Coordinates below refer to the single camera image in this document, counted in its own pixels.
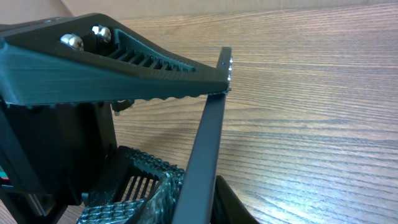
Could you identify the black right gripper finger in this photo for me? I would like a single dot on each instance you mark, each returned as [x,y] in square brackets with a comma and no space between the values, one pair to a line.
[227,208]

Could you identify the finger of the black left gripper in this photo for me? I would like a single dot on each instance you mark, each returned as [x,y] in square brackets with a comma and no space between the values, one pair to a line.
[134,187]

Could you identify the Samsung Galaxy smartphone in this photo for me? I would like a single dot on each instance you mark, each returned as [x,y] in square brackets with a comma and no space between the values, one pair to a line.
[196,198]

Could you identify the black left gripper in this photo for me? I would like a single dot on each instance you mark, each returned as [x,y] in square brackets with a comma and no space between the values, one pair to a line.
[52,155]

